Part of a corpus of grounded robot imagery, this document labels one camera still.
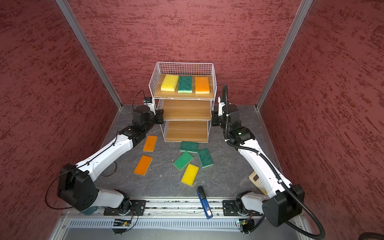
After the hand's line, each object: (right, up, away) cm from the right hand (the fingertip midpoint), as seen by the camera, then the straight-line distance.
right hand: (214, 114), depth 77 cm
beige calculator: (+25, -38, +5) cm, 46 cm away
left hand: (-29, +1, +6) cm, 29 cm away
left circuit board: (-47, -54, -4) cm, 72 cm away
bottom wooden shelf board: (-16, -11, +30) cm, 36 cm away
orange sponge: (-40, -19, +18) cm, 47 cm away
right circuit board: (+15, -55, -6) cm, 57 cm away
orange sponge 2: (-42, -31, +12) cm, 53 cm away
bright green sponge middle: (-18, -29, +13) cm, 36 cm away
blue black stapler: (-5, -45, -4) cm, 45 cm away
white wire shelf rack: (-19, +32, +24) cm, 44 cm away
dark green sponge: (-4, -27, +15) cm, 31 cm away
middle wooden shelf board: (-15, +3, +8) cm, 17 cm away
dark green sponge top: (-14, -21, +20) cm, 32 cm away
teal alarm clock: (-63, -49, -3) cm, 80 cm away
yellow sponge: (-13, -35, +8) cm, 39 cm away
